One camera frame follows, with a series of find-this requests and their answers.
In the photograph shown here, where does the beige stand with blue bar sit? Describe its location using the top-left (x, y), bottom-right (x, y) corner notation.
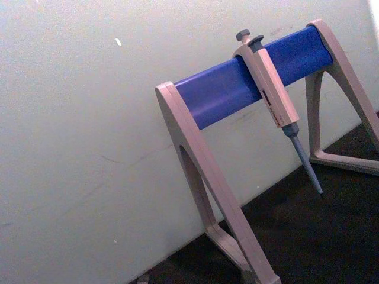
top-left (137, 18), bottom-right (379, 284)

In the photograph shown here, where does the beige pipette with grey tip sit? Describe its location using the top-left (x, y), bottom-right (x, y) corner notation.
top-left (232, 28), bottom-right (325, 199)

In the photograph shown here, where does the black table cloth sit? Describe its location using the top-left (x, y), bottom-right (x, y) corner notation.
top-left (129, 110), bottom-right (379, 284)

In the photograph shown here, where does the plain pale wall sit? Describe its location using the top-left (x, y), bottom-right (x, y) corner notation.
top-left (0, 0), bottom-right (379, 284)

